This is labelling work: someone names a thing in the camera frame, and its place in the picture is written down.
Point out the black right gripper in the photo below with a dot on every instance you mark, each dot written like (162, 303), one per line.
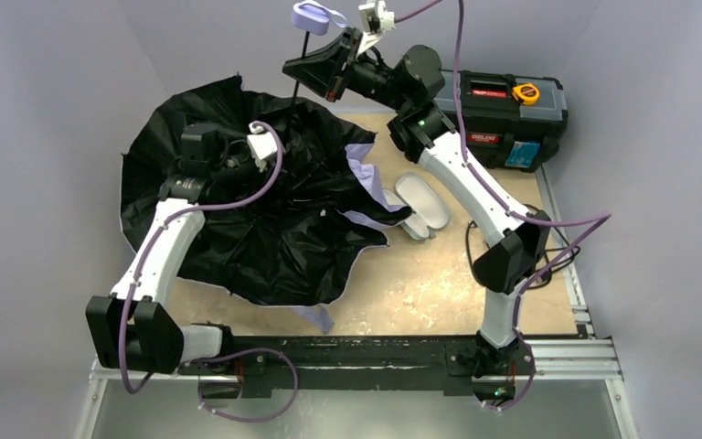
(337, 68)

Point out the mint green umbrella sleeve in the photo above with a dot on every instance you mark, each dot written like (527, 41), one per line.
(429, 211)

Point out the lavender umbrella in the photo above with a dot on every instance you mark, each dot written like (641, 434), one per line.
(295, 246)

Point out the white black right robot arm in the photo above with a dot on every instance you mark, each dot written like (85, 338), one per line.
(515, 237)

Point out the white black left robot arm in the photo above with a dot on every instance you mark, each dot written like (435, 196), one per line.
(130, 327)

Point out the black toolbox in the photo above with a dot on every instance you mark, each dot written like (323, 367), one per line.
(500, 132)

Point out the yellow tape measure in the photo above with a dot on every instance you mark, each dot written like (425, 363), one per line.
(526, 94)

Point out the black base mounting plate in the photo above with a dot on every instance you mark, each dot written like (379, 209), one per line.
(454, 365)

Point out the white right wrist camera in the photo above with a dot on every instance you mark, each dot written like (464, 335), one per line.
(376, 20)

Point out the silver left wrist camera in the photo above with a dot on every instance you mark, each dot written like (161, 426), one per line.
(263, 145)

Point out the aluminium rail frame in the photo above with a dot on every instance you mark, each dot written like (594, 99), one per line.
(410, 288)

